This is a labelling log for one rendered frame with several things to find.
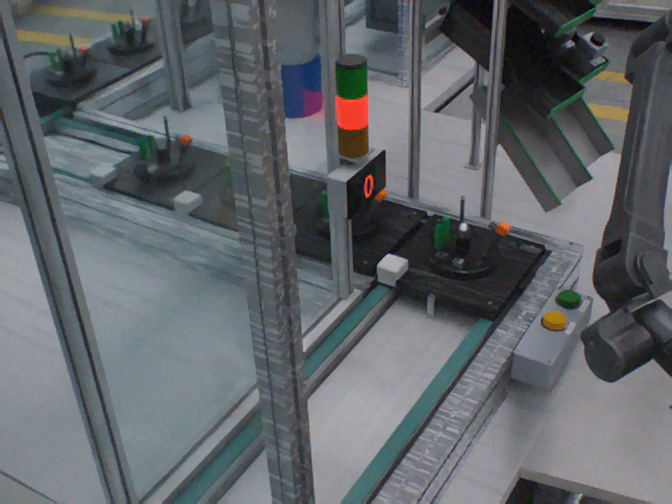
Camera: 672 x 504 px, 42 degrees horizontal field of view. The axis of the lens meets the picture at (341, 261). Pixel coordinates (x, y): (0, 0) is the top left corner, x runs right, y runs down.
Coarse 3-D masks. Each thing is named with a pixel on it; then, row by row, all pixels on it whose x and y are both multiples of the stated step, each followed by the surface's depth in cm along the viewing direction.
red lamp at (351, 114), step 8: (336, 96) 134; (336, 104) 135; (344, 104) 133; (352, 104) 133; (360, 104) 133; (344, 112) 134; (352, 112) 134; (360, 112) 134; (344, 120) 135; (352, 120) 134; (360, 120) 135; (344, 128) 136; (352, 128) 135
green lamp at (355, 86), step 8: (336, 72) 131; (344, 72) 130; (352, 72) 130; (360, 72) 130; (336, 80) 132; (344, 80) 131; (352, 80) 131; (360, 80) 131; (336, 88) 133; (344, 88) 132; (352, 88) 131; (360, 88) 132; (344, 96) 132; (352, 96) 132; (360, 96) 132
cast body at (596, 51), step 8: (592, 32) 176; (584, 40) 174; (592, 40) 174; (600, 40) 173; (576, 48) 176; (584, 48) 175; (592, 48) 173; (600, 48) 174; (568, 56) 178; (576, 56) 177; (584, 56) 176; (592, 56) 174; (600, 56) 177; (576, 64) 178; (584, 64) 176; (592, 64) 175; (600, 64) 177; (584, 72) 177
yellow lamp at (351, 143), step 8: (360, 128) 136; (368, 128) 138; (344, 136) 136; (352, 136) 136; (360, 136) 136; (368, 136) 138; (344, 144) 137; (352, 144) 137; (360, 144) 137; (368, 144) 139; (344, 152) 138; (352, 152) 138; (360, 152) 138
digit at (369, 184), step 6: (372, 168) 142; (366, 174) 141; (372, 174) 143; (366, 180) 141; (372, 180) 143; (366, 186) 142; (372, 186) 144; (366, 192) 142; (372, 192) 144; (366, 198) 143
